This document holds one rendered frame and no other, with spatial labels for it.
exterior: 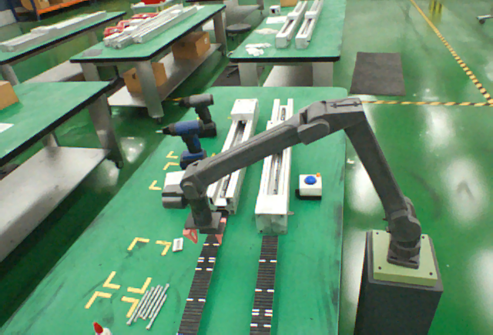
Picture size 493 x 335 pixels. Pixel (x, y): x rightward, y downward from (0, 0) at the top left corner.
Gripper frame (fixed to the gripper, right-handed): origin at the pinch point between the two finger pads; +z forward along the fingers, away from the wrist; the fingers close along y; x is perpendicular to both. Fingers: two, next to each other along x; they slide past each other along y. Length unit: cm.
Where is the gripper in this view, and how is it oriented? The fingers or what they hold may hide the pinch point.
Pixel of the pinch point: (208, 240)
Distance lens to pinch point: 111.2
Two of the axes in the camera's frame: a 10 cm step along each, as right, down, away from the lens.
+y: -9.9, 0.2, 1.4
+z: 0.9, 8.4, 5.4
